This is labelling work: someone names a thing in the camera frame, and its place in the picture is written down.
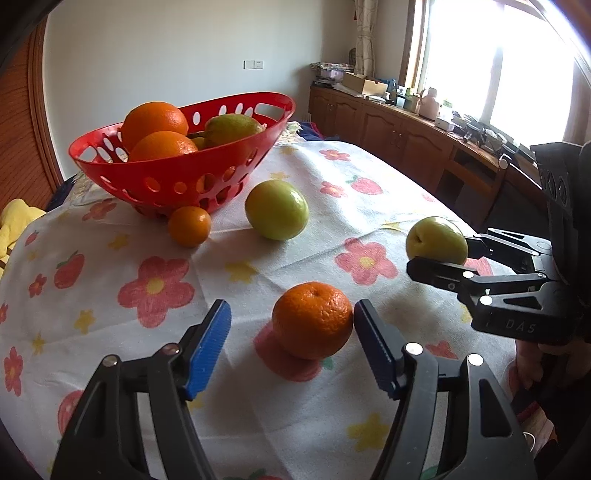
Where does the wooden sideboard cabinet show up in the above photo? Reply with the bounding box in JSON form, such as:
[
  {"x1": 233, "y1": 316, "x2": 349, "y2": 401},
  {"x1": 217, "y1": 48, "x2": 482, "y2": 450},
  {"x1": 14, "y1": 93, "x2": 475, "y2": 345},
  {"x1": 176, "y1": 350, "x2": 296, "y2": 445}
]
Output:
[{"x1": 307, "y1": 85, "x2": 550, "y2": 232}]

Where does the white floral strawberry tablecloth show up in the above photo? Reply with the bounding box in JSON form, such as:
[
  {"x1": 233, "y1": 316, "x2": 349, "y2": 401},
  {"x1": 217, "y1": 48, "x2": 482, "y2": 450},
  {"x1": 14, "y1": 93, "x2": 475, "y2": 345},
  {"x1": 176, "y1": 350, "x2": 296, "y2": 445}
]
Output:
[{"x1": 0, "y1": 121, "x2": 555, "y2": 480}]

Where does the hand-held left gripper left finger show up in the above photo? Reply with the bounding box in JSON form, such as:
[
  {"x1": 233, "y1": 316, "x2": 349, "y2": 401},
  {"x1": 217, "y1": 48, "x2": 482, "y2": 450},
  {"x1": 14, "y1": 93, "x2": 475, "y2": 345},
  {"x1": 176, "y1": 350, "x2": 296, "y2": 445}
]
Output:
[{"x1": 50, "y1": 299, "x2": 232, "y2": 480}]

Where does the window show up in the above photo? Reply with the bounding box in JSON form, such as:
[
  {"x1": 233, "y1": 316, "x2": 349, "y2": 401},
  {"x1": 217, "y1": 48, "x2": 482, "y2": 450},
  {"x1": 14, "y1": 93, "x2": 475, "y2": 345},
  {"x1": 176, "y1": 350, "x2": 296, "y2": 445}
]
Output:
[{"x1": 402, "y1": 0, "x2": 591, "y2": 153}]

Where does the pink bottle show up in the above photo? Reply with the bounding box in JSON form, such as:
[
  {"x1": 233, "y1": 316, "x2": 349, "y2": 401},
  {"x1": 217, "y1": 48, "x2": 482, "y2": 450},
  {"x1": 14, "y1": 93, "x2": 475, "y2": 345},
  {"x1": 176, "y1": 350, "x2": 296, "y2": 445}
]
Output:
[{"x1": 418, "y1": 87, "x2": 439, "y2": 118}]

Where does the large orange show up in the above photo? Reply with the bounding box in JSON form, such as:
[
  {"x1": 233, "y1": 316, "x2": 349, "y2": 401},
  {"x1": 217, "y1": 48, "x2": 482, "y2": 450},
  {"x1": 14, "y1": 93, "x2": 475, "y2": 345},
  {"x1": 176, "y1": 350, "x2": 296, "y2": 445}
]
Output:
[
  {"x1": 128, "y1": 131, "x2": 199, "y2": 162},
  {"x1": 121, "y1": 102, "x2": 190, "y2": 151}
]

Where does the yellow-green lemon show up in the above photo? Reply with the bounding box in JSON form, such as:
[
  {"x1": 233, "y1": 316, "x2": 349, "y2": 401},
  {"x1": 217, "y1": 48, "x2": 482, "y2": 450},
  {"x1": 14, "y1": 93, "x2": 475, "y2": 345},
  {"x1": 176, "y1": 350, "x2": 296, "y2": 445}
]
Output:
[{"x1": 203, "y1": 113, "x2": 264, "y2": 149}]

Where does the red perforated plastic basket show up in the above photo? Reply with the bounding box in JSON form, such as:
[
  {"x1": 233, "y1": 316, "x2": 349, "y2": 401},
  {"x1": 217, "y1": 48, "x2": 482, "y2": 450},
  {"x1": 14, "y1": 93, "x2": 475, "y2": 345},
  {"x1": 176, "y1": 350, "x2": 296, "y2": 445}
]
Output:
[{"x1": 68, "y1": 92, "x2": 297, "y2": 217}]

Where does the person's right hand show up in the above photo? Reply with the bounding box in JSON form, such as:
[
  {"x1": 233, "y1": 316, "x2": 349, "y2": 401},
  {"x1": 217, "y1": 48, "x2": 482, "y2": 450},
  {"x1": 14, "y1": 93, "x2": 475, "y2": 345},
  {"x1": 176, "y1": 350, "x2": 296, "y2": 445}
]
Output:
[{"x1": 515, "y1": 340, "x2": 578, "y2": 393}]

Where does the black device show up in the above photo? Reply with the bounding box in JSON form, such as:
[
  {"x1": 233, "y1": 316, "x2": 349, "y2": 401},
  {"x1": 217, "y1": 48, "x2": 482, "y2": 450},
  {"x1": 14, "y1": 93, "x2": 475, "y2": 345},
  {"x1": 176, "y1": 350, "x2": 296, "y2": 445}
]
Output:
[{"x1": 462, "y1": 122, "x2": 513, "y2": 155}]

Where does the patterned curtain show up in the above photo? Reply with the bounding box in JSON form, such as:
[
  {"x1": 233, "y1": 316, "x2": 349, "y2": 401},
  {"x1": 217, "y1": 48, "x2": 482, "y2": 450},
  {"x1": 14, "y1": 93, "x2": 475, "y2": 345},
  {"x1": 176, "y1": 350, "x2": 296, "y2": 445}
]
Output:
[{"x1": 353, "y1": 0, "x2": 384, "y2": 79}]

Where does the small green jujube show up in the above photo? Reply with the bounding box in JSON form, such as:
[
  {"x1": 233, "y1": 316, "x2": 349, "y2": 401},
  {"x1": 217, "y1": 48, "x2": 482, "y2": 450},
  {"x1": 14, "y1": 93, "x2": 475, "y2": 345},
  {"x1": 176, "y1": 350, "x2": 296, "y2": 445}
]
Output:
[{"x1": 405, "y1": 216, "x2": 469, "y2": 266}]

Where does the cardboard box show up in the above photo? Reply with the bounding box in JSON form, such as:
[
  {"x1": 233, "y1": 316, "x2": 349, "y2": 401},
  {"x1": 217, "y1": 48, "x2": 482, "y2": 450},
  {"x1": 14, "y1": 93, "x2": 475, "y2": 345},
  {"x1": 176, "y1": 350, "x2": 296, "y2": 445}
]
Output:
[{"x1": 342, "y1": 71, "x2": 389, "y2": 97}]

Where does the patterned quilt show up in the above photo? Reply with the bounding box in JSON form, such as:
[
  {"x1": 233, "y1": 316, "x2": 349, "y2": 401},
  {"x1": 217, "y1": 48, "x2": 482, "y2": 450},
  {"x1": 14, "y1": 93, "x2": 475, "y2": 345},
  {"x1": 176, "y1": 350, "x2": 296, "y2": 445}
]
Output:
[{"x1": 46, "y1": 172, "x2": 116, "y2": 210}]

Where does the large green jujube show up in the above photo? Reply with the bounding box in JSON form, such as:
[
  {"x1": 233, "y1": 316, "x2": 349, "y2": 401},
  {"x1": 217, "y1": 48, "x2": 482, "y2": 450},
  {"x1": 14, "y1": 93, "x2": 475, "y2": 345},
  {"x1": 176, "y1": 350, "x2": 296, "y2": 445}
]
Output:
[{"x1": 245, "y1": 180, "x2": 310, "y2": 241}]

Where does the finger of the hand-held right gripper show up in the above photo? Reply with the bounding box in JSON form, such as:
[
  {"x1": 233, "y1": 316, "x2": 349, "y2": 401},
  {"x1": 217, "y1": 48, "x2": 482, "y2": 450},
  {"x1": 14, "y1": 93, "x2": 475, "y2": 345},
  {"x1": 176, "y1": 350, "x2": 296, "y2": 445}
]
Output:
[
  {"x1": 406, "y1": 257, "x2": 573, "y2": 344},
  {"x1": 464, "y1": 227, "x2": 555, "y2": 278}
]

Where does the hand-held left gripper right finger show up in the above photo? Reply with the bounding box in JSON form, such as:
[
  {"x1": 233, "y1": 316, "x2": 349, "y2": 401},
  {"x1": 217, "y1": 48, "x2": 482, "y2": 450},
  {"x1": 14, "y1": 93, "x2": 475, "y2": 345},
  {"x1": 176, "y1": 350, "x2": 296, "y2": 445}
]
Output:
[{"x1": 353, "y1": 299, "x2": 539, "y2": 480}]

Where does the brown wooden slatted panel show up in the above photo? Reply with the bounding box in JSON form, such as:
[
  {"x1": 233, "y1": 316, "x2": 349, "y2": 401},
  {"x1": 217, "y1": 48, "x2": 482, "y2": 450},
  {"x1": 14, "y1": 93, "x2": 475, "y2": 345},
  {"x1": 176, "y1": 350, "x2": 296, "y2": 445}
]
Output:
[{"x1": 0, "y1": 28, "x2": 65, "y2": 213}]

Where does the stack of folded cloths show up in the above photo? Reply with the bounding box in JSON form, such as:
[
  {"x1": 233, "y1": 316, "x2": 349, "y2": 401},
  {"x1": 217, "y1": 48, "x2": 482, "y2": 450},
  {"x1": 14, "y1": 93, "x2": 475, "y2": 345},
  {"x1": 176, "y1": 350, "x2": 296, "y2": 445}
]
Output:
[{"x1": 310, "y1": 61, "x2": 356, "y2": 84}]

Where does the small mandarin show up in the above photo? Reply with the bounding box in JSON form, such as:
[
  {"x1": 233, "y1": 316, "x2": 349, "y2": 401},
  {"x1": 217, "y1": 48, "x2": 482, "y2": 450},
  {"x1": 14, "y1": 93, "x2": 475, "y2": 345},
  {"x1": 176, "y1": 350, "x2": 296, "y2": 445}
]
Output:
[
  {"x1": 271, "y1": 281, "x2": 355, "y2": 361},
  {"x1": 167, "y1": 206, "x2": 212, "y2": 248}
]

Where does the yellow cloth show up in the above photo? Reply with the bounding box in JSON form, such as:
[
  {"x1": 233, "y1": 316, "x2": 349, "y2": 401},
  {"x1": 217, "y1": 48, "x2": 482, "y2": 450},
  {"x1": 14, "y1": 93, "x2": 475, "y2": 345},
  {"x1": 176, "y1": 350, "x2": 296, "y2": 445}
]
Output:
[{"x1": 0, "y1": 198, "x2": 47, "y2": 278}]

